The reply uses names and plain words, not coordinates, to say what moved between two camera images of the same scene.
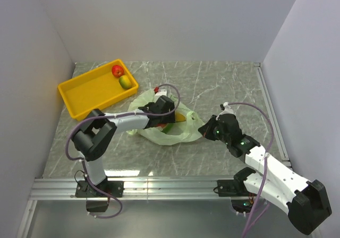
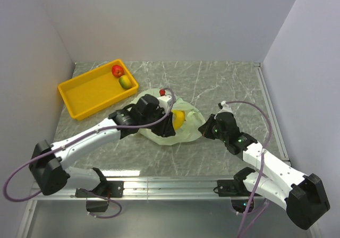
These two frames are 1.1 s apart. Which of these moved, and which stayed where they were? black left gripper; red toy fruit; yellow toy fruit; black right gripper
Moved: black left gripper
Stayed: yellow toy fruit; red toy fruit; black right gripper
